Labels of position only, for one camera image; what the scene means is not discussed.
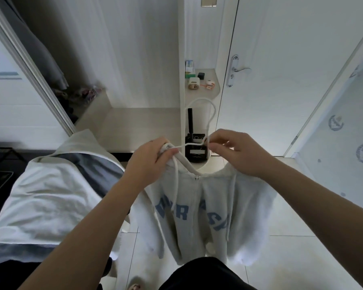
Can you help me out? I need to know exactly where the person's right hand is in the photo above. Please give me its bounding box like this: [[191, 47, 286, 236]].
[[207, 130, 277, 178]]

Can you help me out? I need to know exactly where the person's left hand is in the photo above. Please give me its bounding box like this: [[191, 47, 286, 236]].
[[122, 137, 180, 192]]

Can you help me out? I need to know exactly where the white wire hanger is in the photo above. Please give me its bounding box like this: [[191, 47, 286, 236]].
[[180, 96, 218, 150]]

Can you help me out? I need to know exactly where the white hoodie with blue letters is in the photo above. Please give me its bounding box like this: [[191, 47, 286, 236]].
[[130, 141, 278, 267]]

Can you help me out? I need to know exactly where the grey striped zip hoodie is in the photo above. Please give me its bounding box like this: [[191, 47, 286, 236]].
[[5, 0, 69, 92]]

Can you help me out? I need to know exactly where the person's right forearm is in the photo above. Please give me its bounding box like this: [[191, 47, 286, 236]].
[[263, 157, 363, 290]]

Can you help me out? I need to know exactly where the person's left forearm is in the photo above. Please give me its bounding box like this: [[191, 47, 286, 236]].
[[18, 177, 147, 290]]

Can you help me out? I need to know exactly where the person's dark shirt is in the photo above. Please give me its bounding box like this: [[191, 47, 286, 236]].
[[159, 257, 259, 290]]

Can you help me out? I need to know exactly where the black box device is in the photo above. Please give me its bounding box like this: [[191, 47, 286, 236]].
[[184, 133, 210, 163]]

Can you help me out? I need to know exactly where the rounded corner shelf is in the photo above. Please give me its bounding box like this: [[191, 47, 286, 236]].
[[184, 69, 222, 110]]

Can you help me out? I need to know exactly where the dark fabric pile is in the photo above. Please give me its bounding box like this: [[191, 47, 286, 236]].
[[56, 84, 107, 120]]

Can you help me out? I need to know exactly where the white door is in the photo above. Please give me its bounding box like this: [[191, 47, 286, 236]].
[[217, 0, 363, 158]]

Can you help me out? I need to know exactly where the silver door handle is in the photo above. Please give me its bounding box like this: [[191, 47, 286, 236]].
[[227, 54, 251, 89]]

